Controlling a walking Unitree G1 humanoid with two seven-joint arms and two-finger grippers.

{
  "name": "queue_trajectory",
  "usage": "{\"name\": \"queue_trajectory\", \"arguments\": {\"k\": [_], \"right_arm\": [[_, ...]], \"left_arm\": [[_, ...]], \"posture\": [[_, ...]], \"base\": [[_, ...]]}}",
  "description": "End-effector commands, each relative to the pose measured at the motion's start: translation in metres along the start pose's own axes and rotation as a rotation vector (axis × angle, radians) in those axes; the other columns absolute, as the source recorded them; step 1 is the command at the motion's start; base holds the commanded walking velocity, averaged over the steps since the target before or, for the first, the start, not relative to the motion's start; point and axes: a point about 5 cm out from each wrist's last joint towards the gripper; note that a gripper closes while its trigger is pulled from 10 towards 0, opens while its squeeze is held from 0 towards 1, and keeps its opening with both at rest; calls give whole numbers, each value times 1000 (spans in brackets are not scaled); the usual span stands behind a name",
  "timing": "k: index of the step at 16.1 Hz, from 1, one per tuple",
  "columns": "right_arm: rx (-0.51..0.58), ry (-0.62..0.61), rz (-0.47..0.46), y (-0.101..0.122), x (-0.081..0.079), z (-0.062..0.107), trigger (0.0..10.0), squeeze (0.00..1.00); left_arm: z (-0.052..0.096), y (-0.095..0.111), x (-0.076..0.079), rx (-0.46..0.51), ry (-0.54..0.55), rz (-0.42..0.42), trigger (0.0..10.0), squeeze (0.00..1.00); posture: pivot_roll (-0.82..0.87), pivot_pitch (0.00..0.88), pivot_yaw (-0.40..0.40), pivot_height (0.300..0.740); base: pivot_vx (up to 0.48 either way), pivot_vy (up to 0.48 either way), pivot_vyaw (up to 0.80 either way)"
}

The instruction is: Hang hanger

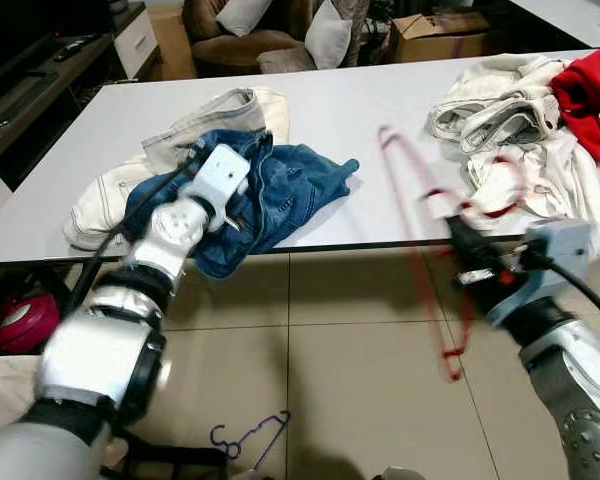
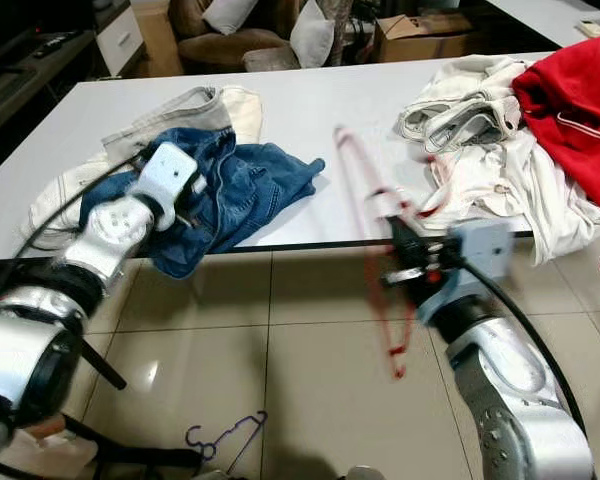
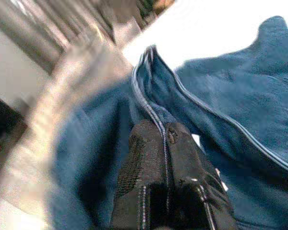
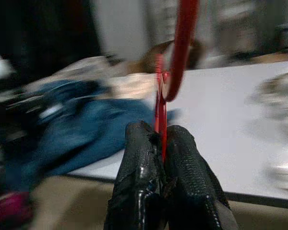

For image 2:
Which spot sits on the blue denim jeans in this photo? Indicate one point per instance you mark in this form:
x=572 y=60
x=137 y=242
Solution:
x=260 y=185

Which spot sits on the red garment with white trim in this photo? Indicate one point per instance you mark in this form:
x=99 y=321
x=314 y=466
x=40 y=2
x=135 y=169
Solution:
x=580 y=100

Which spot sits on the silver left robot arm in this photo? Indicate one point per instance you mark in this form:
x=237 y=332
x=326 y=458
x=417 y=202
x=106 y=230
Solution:
x=30 y=350

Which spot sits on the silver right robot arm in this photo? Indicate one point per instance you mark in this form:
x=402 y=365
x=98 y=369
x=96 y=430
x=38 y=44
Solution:
x=510 y=400

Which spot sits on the white table black legs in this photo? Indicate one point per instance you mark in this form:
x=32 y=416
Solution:
x=340 y=110

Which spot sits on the beige jacket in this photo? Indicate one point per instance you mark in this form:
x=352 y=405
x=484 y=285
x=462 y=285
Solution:
x=470 y=90

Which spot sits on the brown sofa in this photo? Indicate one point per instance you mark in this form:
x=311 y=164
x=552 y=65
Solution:
x=225 y=48

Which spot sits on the white drawer cabinet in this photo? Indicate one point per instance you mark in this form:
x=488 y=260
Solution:
x=120 y=40

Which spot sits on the white pillow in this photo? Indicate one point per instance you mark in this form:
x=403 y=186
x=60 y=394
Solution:
x=312 y=35
x=232 y=14

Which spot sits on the brown cardboard box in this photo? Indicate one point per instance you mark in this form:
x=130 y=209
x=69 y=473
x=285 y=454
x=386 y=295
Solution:
x=425 y=38

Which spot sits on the black remote control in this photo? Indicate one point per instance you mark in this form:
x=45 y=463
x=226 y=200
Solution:
x=60 y=45

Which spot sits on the dark low tv bench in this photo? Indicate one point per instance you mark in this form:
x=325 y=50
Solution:
x=20 y=85

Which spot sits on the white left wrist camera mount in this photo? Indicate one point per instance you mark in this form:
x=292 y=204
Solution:
x=170 y=172

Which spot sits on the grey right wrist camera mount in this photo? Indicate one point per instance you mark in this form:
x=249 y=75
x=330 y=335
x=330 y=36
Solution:
x=485 y=245

